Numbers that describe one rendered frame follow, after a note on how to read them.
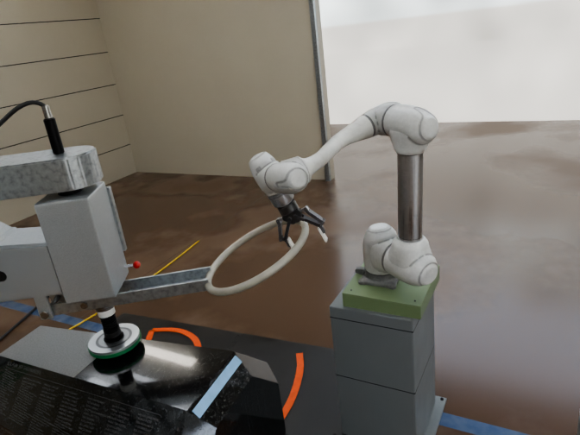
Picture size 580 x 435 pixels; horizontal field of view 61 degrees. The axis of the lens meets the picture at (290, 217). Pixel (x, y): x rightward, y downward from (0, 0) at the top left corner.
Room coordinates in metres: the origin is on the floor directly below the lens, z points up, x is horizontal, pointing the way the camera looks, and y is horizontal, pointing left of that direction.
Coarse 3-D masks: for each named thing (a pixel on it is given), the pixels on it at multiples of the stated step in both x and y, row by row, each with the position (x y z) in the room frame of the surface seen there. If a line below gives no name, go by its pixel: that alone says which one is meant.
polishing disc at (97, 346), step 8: (128, 328) 1.86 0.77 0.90; (136, 328) 1.85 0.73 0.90; (96, 336) 1.83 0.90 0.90; (128, 336) 1.80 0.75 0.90; (136, 336) 1.79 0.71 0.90; (88, 344) 1.77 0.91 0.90; (96, 344) 1.77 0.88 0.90; (104, 344) 1.76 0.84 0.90; (112, 344) 1.75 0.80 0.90; (120, 344) 1.74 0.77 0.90; (128, 344) 1.74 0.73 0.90; (96, 352) 1.71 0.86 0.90; (104, 352) 1.70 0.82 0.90; (112, 352) 1.70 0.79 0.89
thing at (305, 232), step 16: (272, 224) 2.02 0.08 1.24; (304, 224) 1.81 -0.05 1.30; (240, 240) 2.02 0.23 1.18; (304, 240) 1.70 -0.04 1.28; (224, 256) 1.96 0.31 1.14; (288, 256) 1.62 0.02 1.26; (208, 272) 1.85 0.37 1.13; (272, 272) 1.58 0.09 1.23; (208, 288) 1.70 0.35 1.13; (224, 288) 1.62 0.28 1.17; (240, 288) 1.58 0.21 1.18
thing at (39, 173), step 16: (0, 160) 1.82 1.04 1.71; (16, 160) 1.78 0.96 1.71; (32, 160) 1.74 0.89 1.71; (48, 160) 1.71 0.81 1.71; (64, 160) 1.70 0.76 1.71; (80, 160) 1.73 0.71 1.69; (96, 160) 1.80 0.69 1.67; (0, 176) 1.69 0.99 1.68; (16, 176) 1.69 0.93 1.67; (32, 176) 1.69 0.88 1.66; (48, 176) 1.70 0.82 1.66; (64, 176) 1.70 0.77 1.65; (80, 176) 1.72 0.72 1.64; (96, 176) 1.77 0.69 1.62; (0, 192) 1.69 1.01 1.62; (16, 192) 1.69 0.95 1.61; (32, 192) 1.69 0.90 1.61; (48, 192) 1.70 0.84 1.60; (64, 192) 1.76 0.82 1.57
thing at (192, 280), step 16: (176, 272) 1.86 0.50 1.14; (192, 272) 1.86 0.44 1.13; (128, 288) 1.86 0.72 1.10; (144, 288) 1.76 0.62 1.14; (160, 288) 1.75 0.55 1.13; (176, 288) 1.75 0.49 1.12; (192, 288) 1.75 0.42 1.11; (64, 304) 1.74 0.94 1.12; (80, 304) 1.74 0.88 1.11; (96, 304) 1.74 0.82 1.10; (112, 304) 1.75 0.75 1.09
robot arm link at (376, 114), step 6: (390, 102) 2.01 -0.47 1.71; (396, 102) 2.01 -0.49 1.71; (372, 108) 2.00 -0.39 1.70; (378, 108) 1.96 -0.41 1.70; (384, 108) 1.94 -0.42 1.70; (366, 114) 1.96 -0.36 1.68; (372, 114) 1.95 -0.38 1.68; (378, 114) 1.94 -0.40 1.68; (384, 114) 1.91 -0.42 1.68; (372, 120) 1.93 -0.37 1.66; (378, 120) 1.93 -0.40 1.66; (378, 126) 1.93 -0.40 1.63; (378, 132) 1.95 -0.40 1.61; (384, 132) 1.92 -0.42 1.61
